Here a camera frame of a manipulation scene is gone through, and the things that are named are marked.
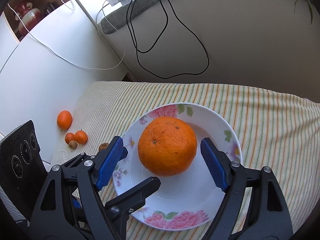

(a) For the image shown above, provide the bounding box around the floral white plate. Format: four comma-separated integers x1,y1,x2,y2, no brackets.
113,102,242,231

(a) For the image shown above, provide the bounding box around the black cable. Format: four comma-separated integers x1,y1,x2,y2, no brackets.
126,0,210,80

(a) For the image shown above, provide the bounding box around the white cabinet panel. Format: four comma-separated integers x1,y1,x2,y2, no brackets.
1,1,127,163

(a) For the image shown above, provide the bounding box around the small reddish mandarin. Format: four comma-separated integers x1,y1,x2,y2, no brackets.
65,133,75,144

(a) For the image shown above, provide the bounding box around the large orange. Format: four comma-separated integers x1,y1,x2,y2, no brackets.
74,130,88,145
137,116,197,177

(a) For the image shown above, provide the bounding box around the brown kiwi fruit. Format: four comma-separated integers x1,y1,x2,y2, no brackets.
98,142,109,151

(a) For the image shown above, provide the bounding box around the white cable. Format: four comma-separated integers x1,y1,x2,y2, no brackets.
7,0,127,71

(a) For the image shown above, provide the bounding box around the small brown longan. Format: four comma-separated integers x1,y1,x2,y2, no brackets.
68,140,77,149

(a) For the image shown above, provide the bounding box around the red white vase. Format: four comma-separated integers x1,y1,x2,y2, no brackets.
14,0,43,36

